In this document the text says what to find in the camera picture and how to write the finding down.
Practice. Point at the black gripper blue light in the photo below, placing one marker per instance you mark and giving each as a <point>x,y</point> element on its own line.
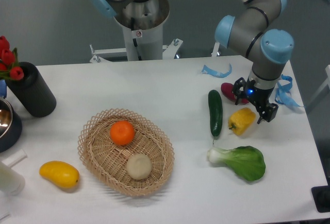
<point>257,91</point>

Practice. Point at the yellow bell pepper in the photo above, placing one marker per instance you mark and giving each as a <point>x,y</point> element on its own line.
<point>241,120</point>

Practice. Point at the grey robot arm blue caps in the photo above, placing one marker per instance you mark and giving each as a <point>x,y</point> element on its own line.
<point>268,49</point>

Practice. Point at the purple sweet potato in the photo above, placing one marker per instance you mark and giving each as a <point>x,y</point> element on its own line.
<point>226,89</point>

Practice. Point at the tangled blue tape ribbon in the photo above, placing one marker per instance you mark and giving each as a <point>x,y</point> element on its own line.
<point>283,92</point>

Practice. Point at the dark green cucumber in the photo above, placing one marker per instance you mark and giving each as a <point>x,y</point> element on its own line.
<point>216,113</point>

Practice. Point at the curved blue tape strip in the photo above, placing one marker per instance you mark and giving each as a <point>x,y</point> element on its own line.
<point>208,71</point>

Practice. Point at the green bok choy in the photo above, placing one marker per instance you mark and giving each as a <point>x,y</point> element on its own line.
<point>246,162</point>

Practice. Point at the black device at table edge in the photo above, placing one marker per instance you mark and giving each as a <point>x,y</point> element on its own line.
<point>321,198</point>

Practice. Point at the beige steamed bun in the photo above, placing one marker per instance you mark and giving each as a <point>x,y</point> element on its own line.
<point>139,166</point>

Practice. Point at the orange mandarin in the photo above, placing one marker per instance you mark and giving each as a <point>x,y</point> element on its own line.
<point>122,132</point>

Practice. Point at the woven wicker basket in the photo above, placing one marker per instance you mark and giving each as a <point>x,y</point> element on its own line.
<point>107,161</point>

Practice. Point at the yellow mango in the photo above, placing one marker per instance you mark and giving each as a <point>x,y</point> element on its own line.
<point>60,173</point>

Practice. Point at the black cylindrical vase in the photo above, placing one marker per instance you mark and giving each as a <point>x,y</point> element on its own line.
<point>33,92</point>

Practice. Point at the white plastic tube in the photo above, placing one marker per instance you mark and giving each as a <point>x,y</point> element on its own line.
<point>15,158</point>

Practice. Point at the dark metal bowl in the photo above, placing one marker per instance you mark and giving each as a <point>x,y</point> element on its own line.
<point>11,126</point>

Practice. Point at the red tulip bouquet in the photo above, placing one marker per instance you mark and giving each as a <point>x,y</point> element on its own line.
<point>10,68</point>

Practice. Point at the blue object at left edge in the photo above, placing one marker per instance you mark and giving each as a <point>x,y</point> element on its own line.
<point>3,89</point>

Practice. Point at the white plastic bottle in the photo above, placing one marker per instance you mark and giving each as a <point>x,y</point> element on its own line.
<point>12,183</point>

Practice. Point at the white frame at right edge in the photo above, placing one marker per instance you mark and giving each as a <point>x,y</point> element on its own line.
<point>320,93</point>

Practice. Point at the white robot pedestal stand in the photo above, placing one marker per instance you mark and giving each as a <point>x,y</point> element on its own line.
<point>140,45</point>

